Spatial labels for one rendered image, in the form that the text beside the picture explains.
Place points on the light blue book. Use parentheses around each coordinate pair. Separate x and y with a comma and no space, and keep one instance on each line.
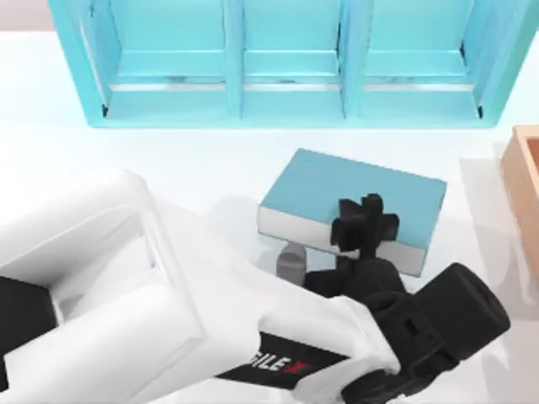
(337,185)

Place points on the salmon-coloured shallow box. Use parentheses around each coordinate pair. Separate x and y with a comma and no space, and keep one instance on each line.
(520,189)

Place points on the light blue rack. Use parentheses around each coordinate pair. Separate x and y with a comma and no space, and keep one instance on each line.
(290,63)

